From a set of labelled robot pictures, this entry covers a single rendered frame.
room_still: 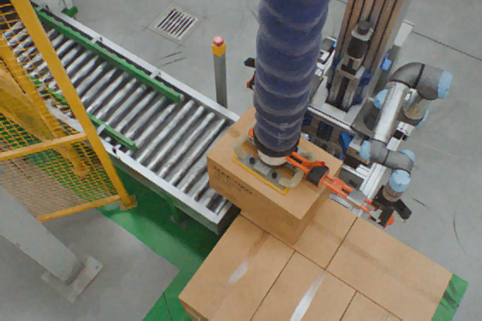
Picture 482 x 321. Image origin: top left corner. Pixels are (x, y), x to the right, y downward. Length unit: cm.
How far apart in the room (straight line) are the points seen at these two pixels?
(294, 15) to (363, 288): 180
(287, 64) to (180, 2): 314
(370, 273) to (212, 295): 90
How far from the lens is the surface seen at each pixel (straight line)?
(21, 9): 205
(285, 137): 212
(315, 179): 230
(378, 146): 207
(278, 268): 284
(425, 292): 298
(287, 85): 179
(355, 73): 262
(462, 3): 514
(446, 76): 221
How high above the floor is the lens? 328
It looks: 60 degrees down
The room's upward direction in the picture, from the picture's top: straight up
